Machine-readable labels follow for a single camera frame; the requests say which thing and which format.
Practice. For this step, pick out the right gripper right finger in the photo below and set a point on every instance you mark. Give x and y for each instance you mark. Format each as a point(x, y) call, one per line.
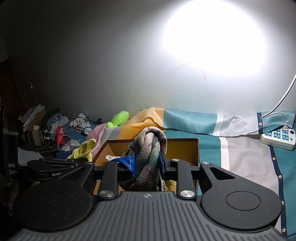
point(180, 171)

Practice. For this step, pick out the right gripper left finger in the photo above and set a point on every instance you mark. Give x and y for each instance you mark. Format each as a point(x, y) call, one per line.
point(117, 170)

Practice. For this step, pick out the yellow cloth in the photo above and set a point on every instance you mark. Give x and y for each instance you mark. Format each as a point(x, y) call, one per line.
point(84, 151)

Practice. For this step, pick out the grey multicolour sock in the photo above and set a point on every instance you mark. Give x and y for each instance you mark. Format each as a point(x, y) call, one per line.
point(147, 145)

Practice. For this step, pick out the black cardboard box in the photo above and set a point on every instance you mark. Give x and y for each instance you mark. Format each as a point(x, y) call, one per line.
point(186, 149)

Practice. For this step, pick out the red small packet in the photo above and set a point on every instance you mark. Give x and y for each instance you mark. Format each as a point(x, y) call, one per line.
point(59, 135)

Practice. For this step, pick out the black white striped socks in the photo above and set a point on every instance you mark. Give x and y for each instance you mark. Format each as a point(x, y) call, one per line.
point(52, 120)

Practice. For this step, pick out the pink cloth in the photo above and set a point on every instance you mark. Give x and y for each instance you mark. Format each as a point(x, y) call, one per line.
point(97, 134)

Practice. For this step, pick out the green frog plush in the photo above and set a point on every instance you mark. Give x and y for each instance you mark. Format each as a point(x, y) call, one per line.
point(119, 119)

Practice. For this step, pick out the colour-block bed sheet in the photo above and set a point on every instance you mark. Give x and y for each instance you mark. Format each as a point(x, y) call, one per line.
point(231, 142)

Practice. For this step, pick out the white power strip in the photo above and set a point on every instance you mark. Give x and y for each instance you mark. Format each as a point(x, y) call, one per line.
point(280, 138)

